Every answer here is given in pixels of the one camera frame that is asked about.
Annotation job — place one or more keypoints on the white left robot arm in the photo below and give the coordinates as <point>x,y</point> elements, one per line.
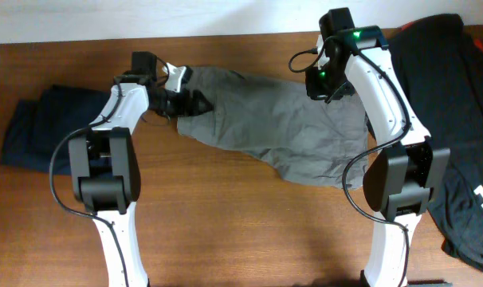
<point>104,167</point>

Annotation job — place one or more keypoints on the folded navy blue garment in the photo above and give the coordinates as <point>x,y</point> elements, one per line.
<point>38,126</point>

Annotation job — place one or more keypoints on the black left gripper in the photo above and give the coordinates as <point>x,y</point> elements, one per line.
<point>187,106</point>

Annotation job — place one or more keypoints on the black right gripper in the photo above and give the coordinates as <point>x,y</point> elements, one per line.
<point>317,92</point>

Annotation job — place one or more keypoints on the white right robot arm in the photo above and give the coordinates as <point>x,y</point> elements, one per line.
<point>407,173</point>

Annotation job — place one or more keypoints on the grey shorts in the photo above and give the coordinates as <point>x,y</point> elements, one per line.
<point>307,142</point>

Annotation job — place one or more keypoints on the black clothes pile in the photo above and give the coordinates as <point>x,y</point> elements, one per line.
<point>440,68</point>

